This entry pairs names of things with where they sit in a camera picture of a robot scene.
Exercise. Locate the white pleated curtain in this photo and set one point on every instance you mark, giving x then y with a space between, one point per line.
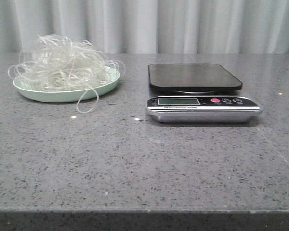
151 26

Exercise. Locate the white translucent vermicelli bundle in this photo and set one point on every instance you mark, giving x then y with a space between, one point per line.
56 63

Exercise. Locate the light green round plate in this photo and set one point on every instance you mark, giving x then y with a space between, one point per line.
65 96

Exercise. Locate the silver black kitchen scale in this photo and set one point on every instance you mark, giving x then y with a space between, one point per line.
197 93

